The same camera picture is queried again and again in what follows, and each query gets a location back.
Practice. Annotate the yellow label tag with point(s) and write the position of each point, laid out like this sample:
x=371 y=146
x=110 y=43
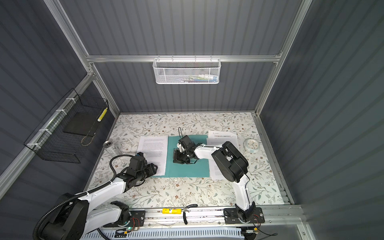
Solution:
x=174 y=211

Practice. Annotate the teal file folder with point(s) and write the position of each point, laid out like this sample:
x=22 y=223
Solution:
x=174 y=170

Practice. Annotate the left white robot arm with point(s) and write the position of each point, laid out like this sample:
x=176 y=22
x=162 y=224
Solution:
x=73 y=216

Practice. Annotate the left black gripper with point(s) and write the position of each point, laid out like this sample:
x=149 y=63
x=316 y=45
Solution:
x=151 y=168

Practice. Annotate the white wire mesh basket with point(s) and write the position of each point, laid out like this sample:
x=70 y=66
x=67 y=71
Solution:
x=187 y=73

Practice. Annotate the yellow marker pen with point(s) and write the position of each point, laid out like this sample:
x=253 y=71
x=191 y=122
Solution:
x=102 y=115

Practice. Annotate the black notebook in basket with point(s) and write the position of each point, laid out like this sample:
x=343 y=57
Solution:
x=82 y=124

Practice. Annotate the white and teal clock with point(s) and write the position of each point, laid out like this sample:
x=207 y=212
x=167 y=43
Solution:
x=252 y=145

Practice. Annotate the black wire basket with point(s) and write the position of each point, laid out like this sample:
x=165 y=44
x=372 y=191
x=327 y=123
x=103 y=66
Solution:
x=50 y=143

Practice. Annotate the English text paper sheet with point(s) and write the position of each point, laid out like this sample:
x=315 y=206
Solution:
x=155 y=150

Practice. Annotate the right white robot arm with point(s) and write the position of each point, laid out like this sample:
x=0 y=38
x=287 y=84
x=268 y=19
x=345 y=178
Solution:
x=244 y=204

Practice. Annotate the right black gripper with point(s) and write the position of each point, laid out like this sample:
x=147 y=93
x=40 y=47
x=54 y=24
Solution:
x=177 y=158

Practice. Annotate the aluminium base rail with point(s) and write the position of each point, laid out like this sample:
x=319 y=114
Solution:
x=214 y=217

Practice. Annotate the Chinese title paper sheet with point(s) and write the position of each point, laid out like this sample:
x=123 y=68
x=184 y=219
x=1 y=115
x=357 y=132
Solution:
x=216 y=138

